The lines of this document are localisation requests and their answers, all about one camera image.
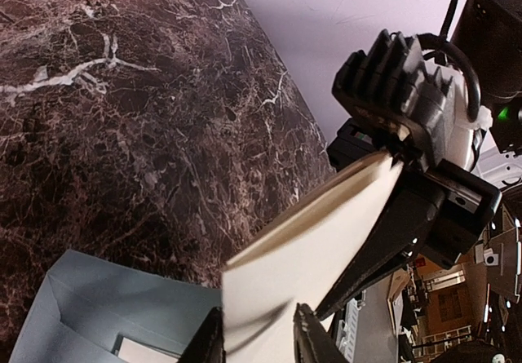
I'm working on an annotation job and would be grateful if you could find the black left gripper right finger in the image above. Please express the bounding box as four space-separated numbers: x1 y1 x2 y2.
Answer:
293 303 347 363

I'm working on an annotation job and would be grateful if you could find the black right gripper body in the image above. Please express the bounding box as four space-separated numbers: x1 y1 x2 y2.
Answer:
325 117 503 270

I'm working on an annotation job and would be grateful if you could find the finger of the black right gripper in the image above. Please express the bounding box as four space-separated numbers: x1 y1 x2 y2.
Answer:
315 184 446 320

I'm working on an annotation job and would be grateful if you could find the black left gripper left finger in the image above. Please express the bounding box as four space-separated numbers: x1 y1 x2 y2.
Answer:
179 307 226 363

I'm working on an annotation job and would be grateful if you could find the spare gray paper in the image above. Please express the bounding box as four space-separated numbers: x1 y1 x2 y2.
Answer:
222 152 403 362

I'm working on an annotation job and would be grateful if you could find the light blue paper envelope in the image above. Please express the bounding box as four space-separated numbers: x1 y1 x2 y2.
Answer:
10 250 221 362

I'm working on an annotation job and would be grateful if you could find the beige lined letter paper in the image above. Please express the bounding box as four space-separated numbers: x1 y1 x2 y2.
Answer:
117 338 179 363

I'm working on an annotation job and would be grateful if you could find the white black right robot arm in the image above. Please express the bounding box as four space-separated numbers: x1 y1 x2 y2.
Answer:
316 0 521 319

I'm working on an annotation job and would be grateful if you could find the white slotted cable duct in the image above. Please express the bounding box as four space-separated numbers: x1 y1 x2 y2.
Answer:
331 299 361 362

